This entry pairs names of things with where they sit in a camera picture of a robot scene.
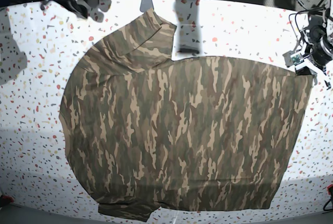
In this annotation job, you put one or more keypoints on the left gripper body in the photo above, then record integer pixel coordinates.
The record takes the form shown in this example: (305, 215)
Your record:
(318, 49)

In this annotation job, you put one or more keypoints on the camouflage T-shirt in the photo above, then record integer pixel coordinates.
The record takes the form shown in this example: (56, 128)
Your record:
(143, 131)

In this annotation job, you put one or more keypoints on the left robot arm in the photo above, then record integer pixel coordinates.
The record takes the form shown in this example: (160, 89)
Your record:
(321, 14)

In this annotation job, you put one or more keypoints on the red clamp right corner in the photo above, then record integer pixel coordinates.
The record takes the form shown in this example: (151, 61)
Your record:
(328, 206)

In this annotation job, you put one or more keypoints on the red clamp corner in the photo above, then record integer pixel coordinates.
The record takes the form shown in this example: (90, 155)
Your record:
(5, 200)
(328, 206)

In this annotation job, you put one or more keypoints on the red clamp left corner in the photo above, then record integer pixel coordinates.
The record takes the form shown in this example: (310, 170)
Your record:
(5, 200)

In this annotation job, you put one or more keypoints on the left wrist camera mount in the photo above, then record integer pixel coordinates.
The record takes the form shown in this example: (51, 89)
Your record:
(295, 59)

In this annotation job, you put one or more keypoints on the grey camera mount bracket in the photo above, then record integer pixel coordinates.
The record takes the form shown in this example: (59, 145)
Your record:
(146, 5)

